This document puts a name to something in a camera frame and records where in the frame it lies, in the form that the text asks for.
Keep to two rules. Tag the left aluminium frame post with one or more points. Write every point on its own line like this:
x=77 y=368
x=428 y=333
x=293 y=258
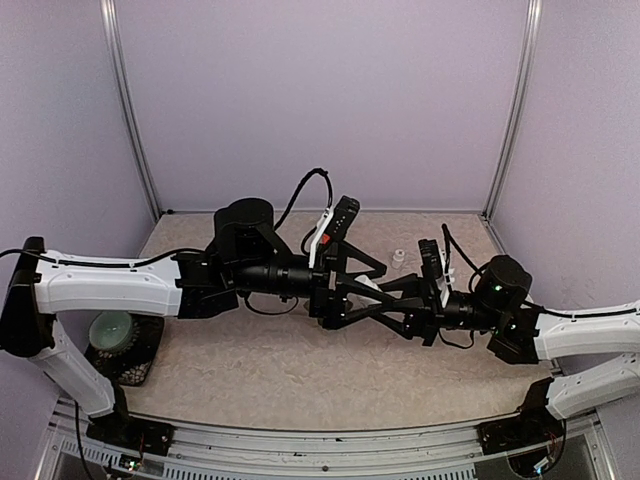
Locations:
x=111 y=29

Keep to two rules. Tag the aluminium frame post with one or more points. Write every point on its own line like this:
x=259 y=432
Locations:
x=111 y=29
x=517 y=105

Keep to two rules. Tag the green ceramic bowl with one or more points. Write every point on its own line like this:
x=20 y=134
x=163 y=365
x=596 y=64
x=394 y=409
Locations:
x=111 y=331

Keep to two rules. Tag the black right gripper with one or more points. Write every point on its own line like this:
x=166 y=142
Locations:
x=421 y=324

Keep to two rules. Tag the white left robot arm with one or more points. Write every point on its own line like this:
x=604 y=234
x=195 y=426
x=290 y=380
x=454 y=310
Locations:
x=245 y=256

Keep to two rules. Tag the black square tray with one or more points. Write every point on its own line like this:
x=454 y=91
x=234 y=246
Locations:
x=131 y=366

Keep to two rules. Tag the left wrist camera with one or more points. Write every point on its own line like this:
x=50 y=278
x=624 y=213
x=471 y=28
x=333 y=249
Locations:
x=332 y=227

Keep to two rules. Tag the front aluminium rail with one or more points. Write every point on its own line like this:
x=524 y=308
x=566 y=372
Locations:
x=197 y=451

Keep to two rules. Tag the right aluminium frame post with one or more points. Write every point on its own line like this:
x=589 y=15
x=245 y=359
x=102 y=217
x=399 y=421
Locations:
x=517 y=105

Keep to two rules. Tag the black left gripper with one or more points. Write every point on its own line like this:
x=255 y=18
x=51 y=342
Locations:
x=324 y=300

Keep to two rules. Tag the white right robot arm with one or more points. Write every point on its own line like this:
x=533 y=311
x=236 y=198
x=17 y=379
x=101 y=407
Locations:
x=521 y=332

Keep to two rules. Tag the small white pill bottle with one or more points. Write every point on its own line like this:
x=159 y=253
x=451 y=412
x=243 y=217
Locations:
x=367 y=290

